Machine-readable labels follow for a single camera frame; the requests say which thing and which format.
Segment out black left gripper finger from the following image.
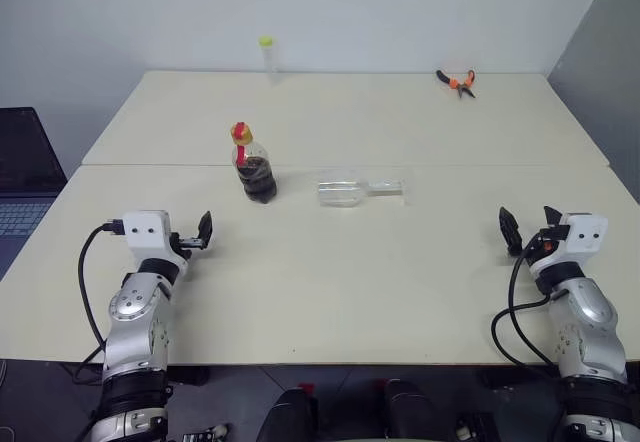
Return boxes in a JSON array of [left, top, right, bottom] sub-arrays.
[[197, 210, 216, 252]]

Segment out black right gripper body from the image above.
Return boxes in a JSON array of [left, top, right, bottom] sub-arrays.
[[522, 225, 569, 264]]

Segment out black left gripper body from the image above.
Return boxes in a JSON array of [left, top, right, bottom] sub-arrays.
[[169, 231, 206, 261]]

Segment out clear cola bottle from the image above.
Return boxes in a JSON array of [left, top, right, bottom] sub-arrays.
[[229, 120, 279, 206]]

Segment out yellow red bottle cap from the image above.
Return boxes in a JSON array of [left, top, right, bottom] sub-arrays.
[[229, 120, 254, 144]]

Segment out clear plastic bottle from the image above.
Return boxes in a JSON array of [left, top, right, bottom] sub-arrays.
[[315, 176, 407, 209]]

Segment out orange black pliers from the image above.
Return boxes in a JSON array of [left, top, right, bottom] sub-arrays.
[[435, 68, 478, 101]]

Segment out clear tube with yellow cap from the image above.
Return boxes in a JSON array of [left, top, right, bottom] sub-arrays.
[[257, 35, 284, 84]]

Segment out dark laptop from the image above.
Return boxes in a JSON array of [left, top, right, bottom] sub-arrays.
[[0, 106, 69, 279]]

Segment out small black white device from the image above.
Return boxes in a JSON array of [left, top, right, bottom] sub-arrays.
[[182, 420, 232, 442], [453, 411, 497, 442]]

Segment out dark rounded shape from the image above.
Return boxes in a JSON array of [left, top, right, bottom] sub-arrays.
[[256, 386, 321, 442], [382, 377, 447, 442]]

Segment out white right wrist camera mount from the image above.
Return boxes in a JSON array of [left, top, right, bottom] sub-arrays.
[[528, 213, 609, 284]]

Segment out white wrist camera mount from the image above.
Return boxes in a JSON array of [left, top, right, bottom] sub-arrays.
[[121, 209, 194, 281], [528, 213, 609, 284]]

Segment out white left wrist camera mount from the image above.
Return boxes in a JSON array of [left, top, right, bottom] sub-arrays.
[[121, 209, 194, 281]]

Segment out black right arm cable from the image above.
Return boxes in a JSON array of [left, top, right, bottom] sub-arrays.
[[490, 246, 564, 369]]

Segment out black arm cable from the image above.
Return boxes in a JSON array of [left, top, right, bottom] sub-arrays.
[[64, 220, 126, 387], [490, 246, 564, 369]]

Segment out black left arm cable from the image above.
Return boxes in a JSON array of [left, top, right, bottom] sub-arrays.
[[64, 220, 126, 387]]

